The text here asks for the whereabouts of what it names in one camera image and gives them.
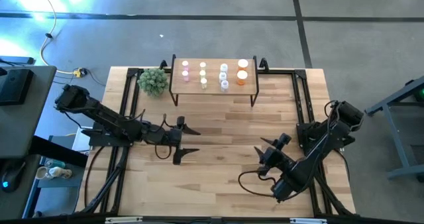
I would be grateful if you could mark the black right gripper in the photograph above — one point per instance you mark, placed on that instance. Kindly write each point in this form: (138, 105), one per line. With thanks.
(278, 159)

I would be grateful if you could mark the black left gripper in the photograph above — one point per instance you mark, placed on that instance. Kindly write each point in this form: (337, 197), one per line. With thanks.
(169, 137)

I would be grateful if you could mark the pink pill bottle white cap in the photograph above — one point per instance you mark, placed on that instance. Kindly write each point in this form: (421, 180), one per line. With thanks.
(185, 64)
(185, 75)

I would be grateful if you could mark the taped orange pill bottle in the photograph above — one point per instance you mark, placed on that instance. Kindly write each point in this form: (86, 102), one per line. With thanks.
(242, 75)

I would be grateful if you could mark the orange pill bottle white cap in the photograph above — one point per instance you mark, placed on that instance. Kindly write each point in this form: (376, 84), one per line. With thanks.
(242, 64)

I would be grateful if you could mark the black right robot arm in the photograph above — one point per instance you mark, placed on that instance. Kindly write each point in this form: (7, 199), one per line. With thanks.
(309, 159)

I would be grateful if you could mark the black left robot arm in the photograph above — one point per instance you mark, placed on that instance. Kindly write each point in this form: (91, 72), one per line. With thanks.
(109, 118)

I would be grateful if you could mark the potted green plant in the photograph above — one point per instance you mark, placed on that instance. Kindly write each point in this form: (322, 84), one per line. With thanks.
(153, 82)

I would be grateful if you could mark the white box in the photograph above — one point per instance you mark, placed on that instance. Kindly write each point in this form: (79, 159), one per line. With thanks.
(81, 138)

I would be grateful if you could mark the black diagonal bar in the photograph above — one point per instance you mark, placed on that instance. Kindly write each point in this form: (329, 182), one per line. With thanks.
(59, 151)

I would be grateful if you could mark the yellow power plug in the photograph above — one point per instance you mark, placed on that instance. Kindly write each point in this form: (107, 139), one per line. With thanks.
(77, 73)

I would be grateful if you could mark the beige bottle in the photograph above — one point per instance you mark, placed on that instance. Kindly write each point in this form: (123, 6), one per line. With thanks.
(61, 173)

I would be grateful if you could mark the teal bottle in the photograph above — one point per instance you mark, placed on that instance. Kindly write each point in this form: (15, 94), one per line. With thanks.
(54, 163)

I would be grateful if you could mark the blue grey cart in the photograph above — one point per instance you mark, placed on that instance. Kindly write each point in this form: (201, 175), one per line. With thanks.
(59, 184)

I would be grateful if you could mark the white mug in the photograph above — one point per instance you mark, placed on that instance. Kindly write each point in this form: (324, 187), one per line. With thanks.
(41, 173)

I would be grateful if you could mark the dark grey desk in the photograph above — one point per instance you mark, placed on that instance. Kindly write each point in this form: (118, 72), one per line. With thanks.
(30, 124)

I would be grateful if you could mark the green round object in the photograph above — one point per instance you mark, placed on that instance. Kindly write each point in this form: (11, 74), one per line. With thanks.
(420, 94)

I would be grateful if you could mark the black computer mouse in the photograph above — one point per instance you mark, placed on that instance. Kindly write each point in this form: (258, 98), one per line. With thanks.
(11, 179)

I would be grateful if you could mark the black device box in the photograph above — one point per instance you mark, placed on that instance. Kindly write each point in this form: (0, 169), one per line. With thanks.
(15, 86)

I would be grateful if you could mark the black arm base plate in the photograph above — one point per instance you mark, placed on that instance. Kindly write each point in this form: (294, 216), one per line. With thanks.
(304, 131)
(99, 139)

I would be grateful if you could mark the wooden shelf black metal frame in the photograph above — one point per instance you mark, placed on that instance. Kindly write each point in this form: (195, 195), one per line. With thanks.
(212, 90)

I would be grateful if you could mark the black frame bracket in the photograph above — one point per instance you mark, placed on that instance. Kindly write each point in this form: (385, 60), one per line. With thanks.
(264, 64)
(163, 65)

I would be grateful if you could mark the grey metal table frame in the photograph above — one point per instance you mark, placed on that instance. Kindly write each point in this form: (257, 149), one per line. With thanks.
(395, 134)

